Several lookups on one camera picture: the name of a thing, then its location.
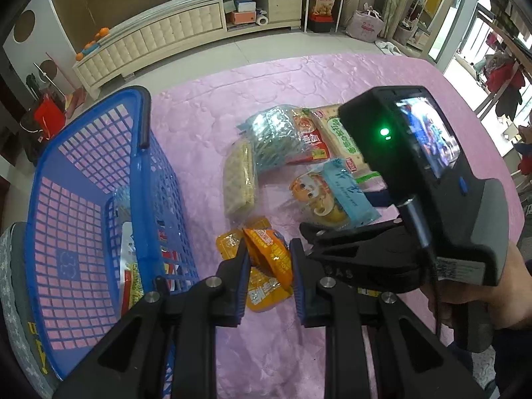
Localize white slippers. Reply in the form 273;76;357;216
374;40;403;56

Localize oranges on plate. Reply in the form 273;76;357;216
76;27;110;61

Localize red shopping bag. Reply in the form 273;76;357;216
33;95;66;140

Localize pink quilted tablecloth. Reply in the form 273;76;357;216
149;52;526;399

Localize light blue clear snack bag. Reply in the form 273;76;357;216
237;104;310;174

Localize clothes drying rack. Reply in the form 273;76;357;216
456;4;531;143

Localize orange yellow snack pouch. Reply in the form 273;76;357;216
216;216;293;312

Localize blue cartoon cake pack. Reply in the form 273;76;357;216
290;159;380;230

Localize clear wafer cracker pack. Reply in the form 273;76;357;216
223;138;257;220

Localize orange snack stick pack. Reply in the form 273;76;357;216
243;228;293;291

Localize green cracker pack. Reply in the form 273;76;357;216
309;104;379;183

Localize blue plastic basket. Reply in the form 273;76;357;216
24;86;199;378

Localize red peanut snack bag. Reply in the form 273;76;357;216
290;108;331;165

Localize red yellow tofu snack pouch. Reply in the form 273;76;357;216
118;221;184;316

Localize person right hand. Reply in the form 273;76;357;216
421;241;531;330

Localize pink tote bag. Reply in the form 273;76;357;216
345;4;384;43

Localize white tv cabinet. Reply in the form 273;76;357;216
73;0;302;99

